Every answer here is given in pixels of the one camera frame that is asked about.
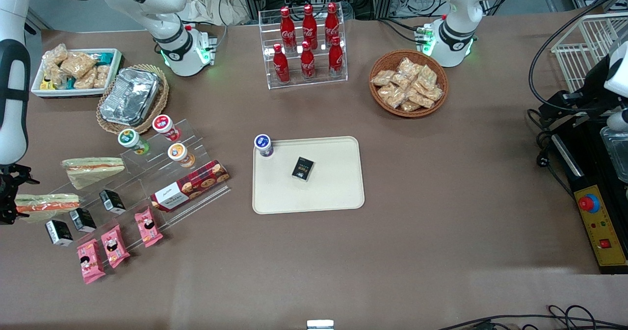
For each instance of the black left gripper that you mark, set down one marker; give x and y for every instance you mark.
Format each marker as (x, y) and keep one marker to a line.
(592, 91)

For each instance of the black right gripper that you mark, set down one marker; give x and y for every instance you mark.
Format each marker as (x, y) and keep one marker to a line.
(6, 189)

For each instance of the triangle sandwich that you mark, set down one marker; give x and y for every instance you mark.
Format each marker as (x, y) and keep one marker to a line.
(91, 169)
(54, 204)

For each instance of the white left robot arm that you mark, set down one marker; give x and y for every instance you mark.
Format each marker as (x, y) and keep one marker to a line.
(461, 21)

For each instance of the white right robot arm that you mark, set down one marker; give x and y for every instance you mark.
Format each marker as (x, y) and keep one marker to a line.
(162, 6)

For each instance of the beige plastic tray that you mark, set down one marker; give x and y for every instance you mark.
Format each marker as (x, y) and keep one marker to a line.
(338, 183)

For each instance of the small black box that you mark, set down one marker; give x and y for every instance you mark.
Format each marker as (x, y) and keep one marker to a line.
(82, 220)
(59, 233)
(113, 201)
(302, 169)

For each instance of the clear plastic container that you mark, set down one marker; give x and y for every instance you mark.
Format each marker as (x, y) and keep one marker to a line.
(617, 153)

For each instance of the pink snack pack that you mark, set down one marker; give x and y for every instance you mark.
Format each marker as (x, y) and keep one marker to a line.
(115, 246)
(148, 227)
(91, 261)

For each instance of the yellow snack pack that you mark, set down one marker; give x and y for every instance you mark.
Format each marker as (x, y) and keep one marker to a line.
(46, 85)

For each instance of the black machine with yellow panel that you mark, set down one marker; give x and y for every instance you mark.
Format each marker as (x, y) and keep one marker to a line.
(601, 232)

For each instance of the clear bag of crackers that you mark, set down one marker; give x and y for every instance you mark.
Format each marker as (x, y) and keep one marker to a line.
(428, 77)
(392, 96)
(54, 76)
(77, 64)
(410, 106)
(421, 99)
(102, 76)
(55, 54)
(382, 78)
(434, 93)
(408, 67)
(401, 81)
(86, 80)

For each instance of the green lid yogurt cup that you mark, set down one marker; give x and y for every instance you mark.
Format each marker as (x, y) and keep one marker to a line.
(130, 139)

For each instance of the clear acrylic stepped stand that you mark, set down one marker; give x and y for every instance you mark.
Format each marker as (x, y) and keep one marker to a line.
(147, 185)

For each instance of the aluminium foil container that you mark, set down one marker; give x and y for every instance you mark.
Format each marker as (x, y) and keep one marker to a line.
(130, 97)

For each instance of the white rectangular bin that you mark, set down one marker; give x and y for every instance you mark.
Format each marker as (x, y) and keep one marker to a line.
(114, 67)

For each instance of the red lid yogurt cup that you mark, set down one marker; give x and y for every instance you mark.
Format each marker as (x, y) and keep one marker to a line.
(164, 125)

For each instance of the orange lid yogurt cup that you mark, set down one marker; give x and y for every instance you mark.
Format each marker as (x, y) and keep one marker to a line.
(179, 153)

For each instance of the red plaid cookie box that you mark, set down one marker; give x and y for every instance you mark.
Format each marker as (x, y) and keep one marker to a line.
(189, 187)

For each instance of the dark metal bar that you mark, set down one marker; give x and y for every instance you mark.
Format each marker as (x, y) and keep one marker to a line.
(33, 24)

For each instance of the flat wicker basket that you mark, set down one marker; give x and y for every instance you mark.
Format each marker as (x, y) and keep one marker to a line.
(162, 102)

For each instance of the round brown wicker bowl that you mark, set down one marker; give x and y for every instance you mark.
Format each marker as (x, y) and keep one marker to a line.
(382, 104)

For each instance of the red cola bottle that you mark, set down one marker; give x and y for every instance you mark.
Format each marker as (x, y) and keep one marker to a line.
(281, 67)
(332, 26)
(309, 28)
(335, 60)
(307, 64)
(287, 31)

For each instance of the blue lid yogurt cup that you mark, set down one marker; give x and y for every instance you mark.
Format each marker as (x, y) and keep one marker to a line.
(263, 144)

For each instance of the beige cloth bag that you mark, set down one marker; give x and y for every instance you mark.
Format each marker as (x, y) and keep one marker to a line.
(206, 4)

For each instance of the clear acrylic bottle rack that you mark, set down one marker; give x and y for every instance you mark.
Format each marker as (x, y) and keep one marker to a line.
(267, 70)

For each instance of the small white device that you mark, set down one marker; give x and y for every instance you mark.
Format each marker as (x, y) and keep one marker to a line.
(320, 325)

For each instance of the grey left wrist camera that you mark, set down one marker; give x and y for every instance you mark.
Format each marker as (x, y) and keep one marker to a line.
(619, 120)

